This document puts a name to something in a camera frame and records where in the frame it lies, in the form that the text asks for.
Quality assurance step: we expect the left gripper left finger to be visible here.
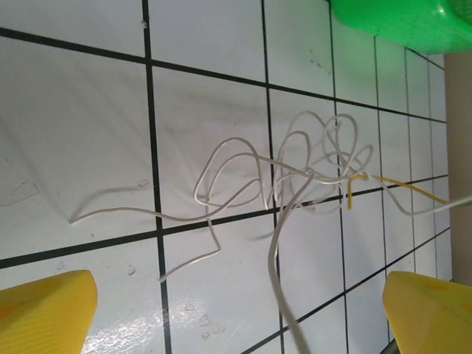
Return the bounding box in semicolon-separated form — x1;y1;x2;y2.
0;269;99;354

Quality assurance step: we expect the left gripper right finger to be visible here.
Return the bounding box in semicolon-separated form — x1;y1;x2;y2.
383;271;472;354

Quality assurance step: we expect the thin white cable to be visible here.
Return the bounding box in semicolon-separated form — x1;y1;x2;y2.
267;110;373;354
69;109;472;281

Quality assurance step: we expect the thin yellow cable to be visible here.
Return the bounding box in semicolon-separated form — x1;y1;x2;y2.
346;173;453;212

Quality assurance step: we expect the green plastic basket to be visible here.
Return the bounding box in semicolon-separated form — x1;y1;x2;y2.
327;0;472;57

